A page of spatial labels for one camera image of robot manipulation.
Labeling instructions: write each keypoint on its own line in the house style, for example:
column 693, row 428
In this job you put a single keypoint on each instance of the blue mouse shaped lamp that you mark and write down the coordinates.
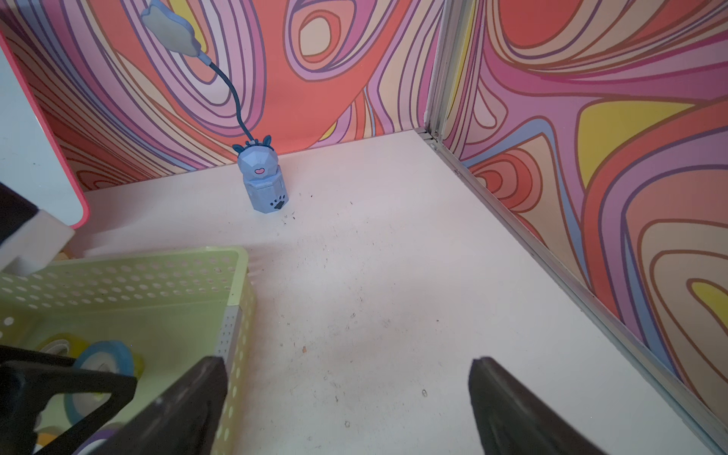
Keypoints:
column 256, row 159

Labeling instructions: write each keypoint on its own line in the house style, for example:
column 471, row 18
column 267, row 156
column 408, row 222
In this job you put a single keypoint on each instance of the yellow green tape roll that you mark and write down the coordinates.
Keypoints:
column 63, row 344

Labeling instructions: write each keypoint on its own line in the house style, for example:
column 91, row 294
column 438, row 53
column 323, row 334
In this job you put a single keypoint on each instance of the pink framed whiteboard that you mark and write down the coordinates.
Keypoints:
column 32, row 163

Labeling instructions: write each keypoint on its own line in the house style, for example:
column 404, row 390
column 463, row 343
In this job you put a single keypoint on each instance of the purple tape roll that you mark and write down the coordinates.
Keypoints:
column 96, row 440

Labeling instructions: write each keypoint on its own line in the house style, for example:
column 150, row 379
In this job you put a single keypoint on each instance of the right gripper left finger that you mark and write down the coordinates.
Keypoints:
column 182, row 420

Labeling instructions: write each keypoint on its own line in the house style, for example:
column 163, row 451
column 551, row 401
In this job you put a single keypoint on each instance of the green plastic storage basket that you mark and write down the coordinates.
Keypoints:
column 170, row 309

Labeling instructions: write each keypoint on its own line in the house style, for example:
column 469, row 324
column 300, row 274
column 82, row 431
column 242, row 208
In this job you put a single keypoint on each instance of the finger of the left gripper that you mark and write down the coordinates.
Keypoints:
column 29, row 380

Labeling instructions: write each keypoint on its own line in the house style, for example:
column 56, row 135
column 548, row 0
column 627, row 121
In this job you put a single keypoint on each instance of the blue tape roll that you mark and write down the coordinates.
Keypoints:
column 106, row 357

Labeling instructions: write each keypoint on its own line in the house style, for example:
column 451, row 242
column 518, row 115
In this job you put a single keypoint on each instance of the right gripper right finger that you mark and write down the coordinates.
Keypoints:
column 510, row 419

